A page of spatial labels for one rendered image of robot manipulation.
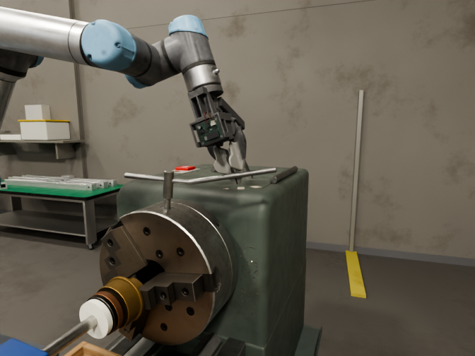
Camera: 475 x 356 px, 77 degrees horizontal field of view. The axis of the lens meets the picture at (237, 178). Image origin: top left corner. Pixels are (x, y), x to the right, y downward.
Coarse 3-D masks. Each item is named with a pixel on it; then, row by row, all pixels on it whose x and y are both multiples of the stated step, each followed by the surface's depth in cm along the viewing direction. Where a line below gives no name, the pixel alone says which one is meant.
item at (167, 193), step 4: (164, 172) 65; (168, 172) 65; (172, 172) 65; (164, 176) 65; (168, 176) 65; (172, 176) 65; (164, 180) 65; (168, 180) 65; (164, 184) 65; (168, 184) 65; (172, 184) 66; (164, 188) 66; (168, 188) 65; (172, 188) 66; (164, 192) 66; (168, 192) 66; (172, 192) 67; (164, 196) 66; (168, 196) 66; (164, 200) 67; (168, 200) 66; (164, 204) 67; (168, 204) 67; (164, 208) 67; (168, 208) 67
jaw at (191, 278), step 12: (156, 276) 63; (168, 276) 62; (180, 276) 61; (192, 276) 60; (204, 276) 61; (216, 276) 63; (144, 288) 58; (156, 288) 58; (168, 288) 57; (180, 288) 58; (192, 288) 57; (204, 288) 61; (216, 288) 63; (144, 300) 57; (156, 300) 58; (168, 300) 57; (180, 300) 59; (192, 300) 58
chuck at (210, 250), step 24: (144, 216) 64; (168, 216) 63; (192, 216) 67; (144, 240) 65; (168, 240) 63; (192, 240) 60; (216, 240) 66; (168, 264) 64; (192, 264) 61; (216, 264) 63; (168, 312) 66; (192, 312) 63; (216, 312) 66; (144, 336) 70; (168, 336) 67; (192, 336) 64
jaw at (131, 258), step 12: (120, 228) 66; (108, 240) 64; (120, 240) 64; (132, 240) 67; (120, 252) 62; (132, 252) 65; (108, 264) 62; (120, 264) 61; (132, 264) 63; (144, 264) 65; (108, 276) 60
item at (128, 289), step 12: (120, 276) 58; (108, 288) 55; (120, 288) 55; (132, 288) 57; (108, 300) 53; (120, 300) 54; (132, 300) 55; (120, 312) 53; (132, 312) 55; (120, 324) 54
